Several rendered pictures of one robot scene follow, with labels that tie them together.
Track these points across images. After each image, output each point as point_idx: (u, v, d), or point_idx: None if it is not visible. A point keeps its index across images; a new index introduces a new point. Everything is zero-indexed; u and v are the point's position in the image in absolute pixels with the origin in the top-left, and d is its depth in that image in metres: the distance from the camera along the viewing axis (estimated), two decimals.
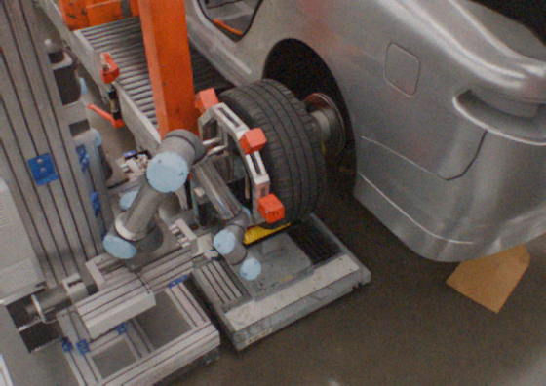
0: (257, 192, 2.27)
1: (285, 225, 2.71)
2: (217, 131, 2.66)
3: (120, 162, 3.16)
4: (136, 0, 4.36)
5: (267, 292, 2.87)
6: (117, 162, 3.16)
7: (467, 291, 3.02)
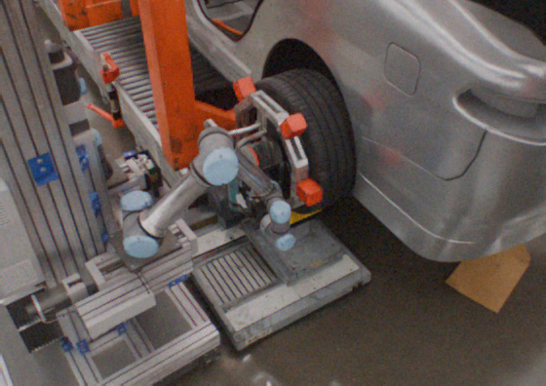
0: (296, 175, 2.35)
1: (318, 211, 2.78)
2: (253, 118, 2.73)
3: (120, 162, 3.16)
4: (136, 0, 4.36)
5: (298, 277, 2.95)
6: (117, 162, 3.16)
7: (467, 291, 3.02)
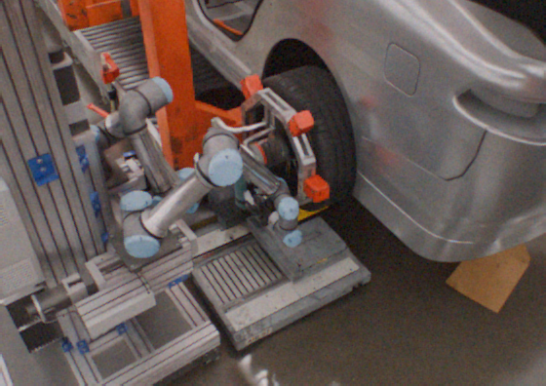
0: (304, 173, 2.36)
1: (324, 208, 2.80)
2: (259, 116, 2.75)
3: (120, 162, 3.16)
4: (136, 0, 4.36)
5: (304, 274, 2.96)
6: (117, 162, 3.16)
7: (467, 291, 3.02)
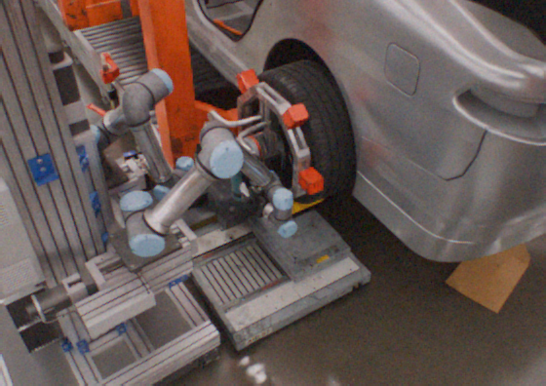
0: (298, 165, 2.40)
1: (319, 201, 2.84)
2: (254, 110, 2.79)
3: (120, 162, 3.16)
4: (136, 0, 4.36)
5: (305, 274, 2.96)
6: (117, 162, 3.16)
7: (467, 291, 3.02)
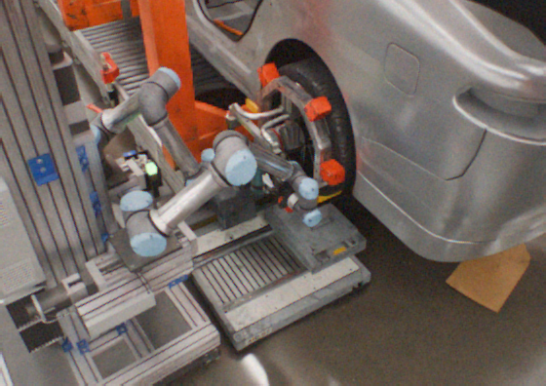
0: (321, 157, 2.44)
1: (337, 193, 2.88)
2: (274, 104, 2.83)
3: (120, 162, 3.16)
4: (136, 0, 4.36)
5: (323, 265, 3.01)
6: (117, 162, 3.16)
7: (467, 291, 3.02)
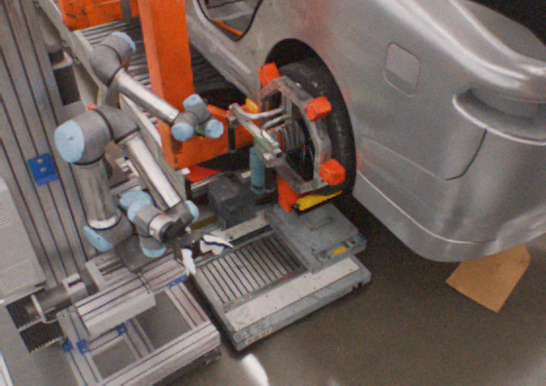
0: (321, 157, 2.44)
1: (337, 193, 2.88)
2: (275, 104, 2.83)
3: (120, 162, 3.16)
4: (136, 0, 4.36)
5: (323, 265, 3.01)
6: (117, 162, 3.16)
7: (467, 291, 3.02)
